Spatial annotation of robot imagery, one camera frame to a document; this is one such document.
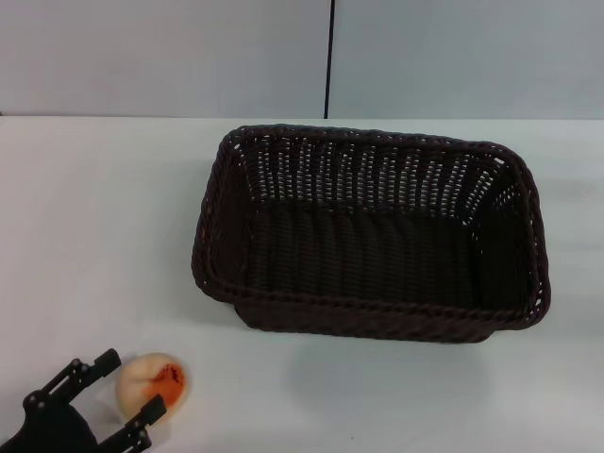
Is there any peach with orange-red patch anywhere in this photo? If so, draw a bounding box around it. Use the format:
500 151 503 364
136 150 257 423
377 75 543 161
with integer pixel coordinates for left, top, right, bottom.
114 351 195 424

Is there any dark brown woven basket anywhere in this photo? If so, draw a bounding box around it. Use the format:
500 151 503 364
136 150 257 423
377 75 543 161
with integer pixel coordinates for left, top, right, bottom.
190 124 552 345

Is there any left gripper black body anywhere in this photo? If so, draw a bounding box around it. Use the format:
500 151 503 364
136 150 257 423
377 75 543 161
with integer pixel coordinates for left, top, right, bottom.
0 405 103 453

